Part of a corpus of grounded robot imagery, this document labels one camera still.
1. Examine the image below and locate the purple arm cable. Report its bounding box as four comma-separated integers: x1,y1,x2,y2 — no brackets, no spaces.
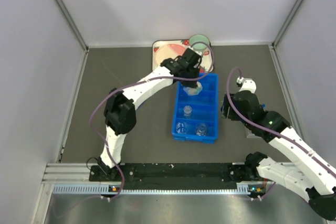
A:
89,41,215,198
226,67,336,201

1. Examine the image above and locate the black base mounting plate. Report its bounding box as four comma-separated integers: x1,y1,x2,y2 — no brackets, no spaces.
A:
89,163,266,190

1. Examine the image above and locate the small clear glass dish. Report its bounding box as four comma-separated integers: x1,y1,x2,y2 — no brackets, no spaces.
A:
183,105,193,118

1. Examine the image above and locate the clear glass flask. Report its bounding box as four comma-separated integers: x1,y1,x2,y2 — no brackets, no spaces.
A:
194,123,211,136

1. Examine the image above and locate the grey slotted cable duct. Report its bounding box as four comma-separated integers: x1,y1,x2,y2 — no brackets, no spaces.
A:
52,184,251,195

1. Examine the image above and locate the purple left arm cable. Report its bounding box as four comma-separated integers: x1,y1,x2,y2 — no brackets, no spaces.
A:
89,41,215,198

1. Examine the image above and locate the clear test tube rack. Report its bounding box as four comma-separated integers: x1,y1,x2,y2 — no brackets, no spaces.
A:
246,129,259,138

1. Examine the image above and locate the green ceramic bowl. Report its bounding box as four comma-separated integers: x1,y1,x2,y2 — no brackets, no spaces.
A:
189,34,211,50

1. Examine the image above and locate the blue plastic bin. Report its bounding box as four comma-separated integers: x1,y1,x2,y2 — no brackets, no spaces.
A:
172,73,219,144

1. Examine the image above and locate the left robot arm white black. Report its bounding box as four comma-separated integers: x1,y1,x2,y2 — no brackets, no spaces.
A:
98,48,202,180

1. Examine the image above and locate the plastic bag with contents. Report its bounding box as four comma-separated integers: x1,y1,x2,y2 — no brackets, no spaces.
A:
183,82,203,96

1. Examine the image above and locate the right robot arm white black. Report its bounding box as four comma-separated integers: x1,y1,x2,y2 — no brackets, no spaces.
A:
222,90,335,221

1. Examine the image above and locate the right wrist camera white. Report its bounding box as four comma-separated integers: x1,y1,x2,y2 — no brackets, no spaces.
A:
236,77,257,94

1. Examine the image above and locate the pink cream plate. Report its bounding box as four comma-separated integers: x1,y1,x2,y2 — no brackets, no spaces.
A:
152,42,189,70

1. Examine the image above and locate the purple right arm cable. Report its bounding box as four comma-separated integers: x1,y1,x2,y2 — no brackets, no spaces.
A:
226,67,336,201

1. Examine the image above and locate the strawberry pattern tray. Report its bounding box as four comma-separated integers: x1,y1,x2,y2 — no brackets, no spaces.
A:
152,39,213,72

